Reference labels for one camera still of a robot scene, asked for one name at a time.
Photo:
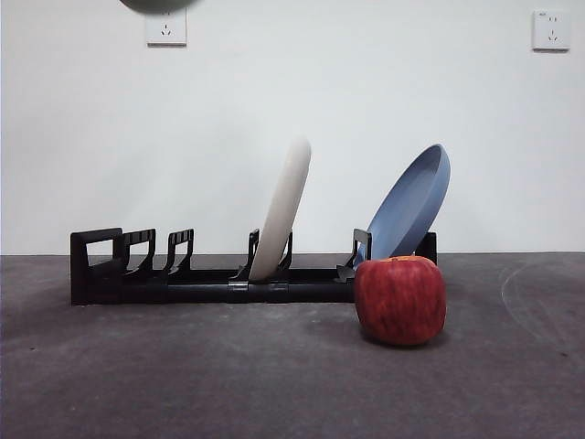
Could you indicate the black plate rack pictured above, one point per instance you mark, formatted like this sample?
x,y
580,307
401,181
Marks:
x,y
192,292

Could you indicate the white plate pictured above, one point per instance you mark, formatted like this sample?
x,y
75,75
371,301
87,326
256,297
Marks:
x,y
283,210

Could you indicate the white wall socket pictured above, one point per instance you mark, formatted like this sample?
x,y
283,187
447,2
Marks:
x,y
166,31
551,31

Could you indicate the blue plate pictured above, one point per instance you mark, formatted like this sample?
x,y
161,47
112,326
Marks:
x,y
409,210

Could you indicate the green plate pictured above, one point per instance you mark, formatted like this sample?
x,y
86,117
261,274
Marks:
x,y
160,4

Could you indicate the red apple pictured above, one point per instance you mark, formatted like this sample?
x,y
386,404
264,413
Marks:
x,y
400,302

